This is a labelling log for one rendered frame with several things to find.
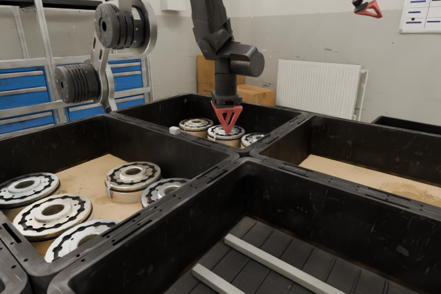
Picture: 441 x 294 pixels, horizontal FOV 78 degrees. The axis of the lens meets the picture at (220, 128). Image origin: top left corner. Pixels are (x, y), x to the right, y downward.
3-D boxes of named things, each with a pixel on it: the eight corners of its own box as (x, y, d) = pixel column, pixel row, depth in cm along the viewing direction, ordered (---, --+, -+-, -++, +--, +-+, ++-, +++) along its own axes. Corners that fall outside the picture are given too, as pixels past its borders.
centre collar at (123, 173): (114, 175, 51) (113, 172, 51) (134, 165, 55) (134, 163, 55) (132, 183, 48) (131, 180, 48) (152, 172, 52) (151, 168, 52)
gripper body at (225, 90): (233, 95, 76) (233, 69, 74) (243, 104, 67) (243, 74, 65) (210, 96, 75) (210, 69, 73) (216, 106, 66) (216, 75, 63)
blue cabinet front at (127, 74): (69, 134, 224) (56, 65, 205) (146, 115, 274) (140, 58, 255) (71, 134, 222) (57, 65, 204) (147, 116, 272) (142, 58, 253)
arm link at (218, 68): (224, 46, 71) (209, 48, 67) (245, 47, 66) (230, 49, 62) (224, 73, 73) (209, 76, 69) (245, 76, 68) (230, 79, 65)
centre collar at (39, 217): (29, 214, 40) (27, 210, 40) (63, 199, 44) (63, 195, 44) (42, 228, 37) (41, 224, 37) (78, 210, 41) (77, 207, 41)
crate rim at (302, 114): (107, 121, 67) (105, 112, 66) (190, 99, 90) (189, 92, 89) (244, 167, 44) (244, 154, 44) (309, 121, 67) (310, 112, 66)
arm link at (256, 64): (216, 18, 65) (195, 39, 61) (256, 16, 57) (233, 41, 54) (234, 58, 73) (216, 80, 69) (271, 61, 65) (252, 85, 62)
